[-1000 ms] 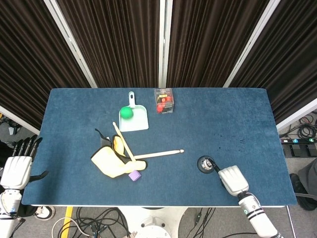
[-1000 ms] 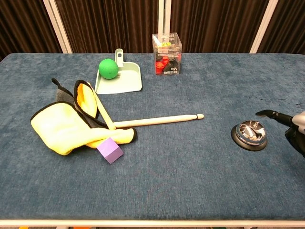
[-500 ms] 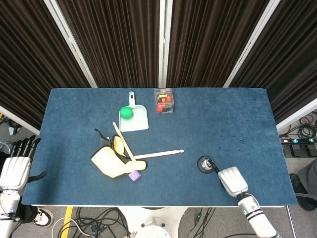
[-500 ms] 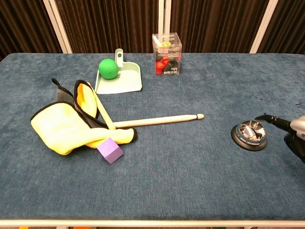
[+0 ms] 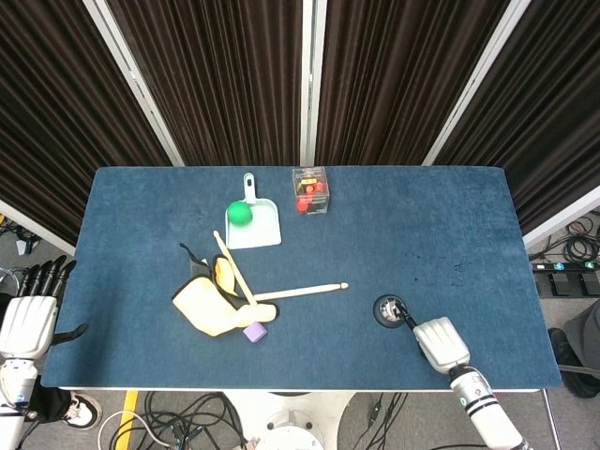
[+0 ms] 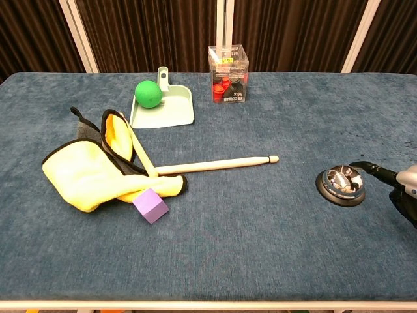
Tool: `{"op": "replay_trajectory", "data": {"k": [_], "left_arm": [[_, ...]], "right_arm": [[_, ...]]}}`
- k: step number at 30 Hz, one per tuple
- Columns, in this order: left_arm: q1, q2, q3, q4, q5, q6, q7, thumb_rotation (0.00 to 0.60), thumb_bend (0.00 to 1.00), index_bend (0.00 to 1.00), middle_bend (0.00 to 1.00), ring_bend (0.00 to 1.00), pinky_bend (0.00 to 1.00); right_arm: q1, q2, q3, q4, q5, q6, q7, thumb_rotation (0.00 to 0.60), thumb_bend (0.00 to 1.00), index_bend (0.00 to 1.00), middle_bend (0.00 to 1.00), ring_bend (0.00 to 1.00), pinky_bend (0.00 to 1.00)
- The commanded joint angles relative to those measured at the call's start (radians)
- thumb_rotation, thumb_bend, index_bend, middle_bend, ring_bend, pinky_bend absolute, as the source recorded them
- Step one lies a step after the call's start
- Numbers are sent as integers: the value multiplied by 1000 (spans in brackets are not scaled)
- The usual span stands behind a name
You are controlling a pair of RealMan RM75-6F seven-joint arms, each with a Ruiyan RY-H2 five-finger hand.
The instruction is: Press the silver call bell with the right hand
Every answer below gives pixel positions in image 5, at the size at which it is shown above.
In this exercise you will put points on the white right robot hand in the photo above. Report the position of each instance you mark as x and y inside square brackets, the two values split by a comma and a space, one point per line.
[440, 344]

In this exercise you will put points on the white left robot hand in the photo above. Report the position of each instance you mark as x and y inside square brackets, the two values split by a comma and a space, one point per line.
[25, 325]

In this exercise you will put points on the silver call bell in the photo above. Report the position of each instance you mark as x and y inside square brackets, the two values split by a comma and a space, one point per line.
[385, 313]

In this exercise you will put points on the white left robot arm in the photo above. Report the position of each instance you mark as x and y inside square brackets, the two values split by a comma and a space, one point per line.
[14, 403]

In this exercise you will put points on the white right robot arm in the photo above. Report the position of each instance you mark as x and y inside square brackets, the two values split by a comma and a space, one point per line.
[487, 412]

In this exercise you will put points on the white black sneaker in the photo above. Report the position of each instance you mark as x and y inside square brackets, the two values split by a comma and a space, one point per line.
[84, 410]

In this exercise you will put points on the blue table cloth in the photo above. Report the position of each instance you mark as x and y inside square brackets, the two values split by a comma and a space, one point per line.
[328, 356]

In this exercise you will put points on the black shoe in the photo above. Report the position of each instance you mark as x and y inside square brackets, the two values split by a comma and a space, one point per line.
[562, 349]

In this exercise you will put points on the grey trouser leg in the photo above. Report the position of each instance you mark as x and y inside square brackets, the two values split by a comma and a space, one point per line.
[586, 335]

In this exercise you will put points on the wooden drumstick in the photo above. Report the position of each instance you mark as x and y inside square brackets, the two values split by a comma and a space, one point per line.
[232, 265]
[300, 292]

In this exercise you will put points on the yellow microfiber cloth black edge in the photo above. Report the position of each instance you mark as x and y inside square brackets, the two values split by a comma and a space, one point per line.
[201, 304]

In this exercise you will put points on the purple cube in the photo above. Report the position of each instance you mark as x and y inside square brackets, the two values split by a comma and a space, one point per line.
[255, 334]

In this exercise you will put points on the clear box red black caps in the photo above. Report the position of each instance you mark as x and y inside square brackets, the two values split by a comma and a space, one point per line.
[310, 192]

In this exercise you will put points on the dark brown curtain panel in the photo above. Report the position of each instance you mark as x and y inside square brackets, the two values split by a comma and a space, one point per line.
[553, 117]
[56, 117]
[398, 79]
[225, 79]

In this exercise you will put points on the mint green dustpan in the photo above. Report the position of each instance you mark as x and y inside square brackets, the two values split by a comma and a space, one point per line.
[260, 232]

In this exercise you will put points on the green ball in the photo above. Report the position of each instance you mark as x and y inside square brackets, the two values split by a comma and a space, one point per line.
[239, 214]

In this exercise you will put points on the white partition post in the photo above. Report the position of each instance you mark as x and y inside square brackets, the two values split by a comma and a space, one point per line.
[562, 218]
[313, 79]
[133, 79]
[37, 224]
[475, 79]

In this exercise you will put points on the white table frame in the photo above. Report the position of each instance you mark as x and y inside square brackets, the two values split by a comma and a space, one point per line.
[300, 389]

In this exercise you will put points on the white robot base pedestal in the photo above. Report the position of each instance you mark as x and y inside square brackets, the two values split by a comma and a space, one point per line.
[290, 422]

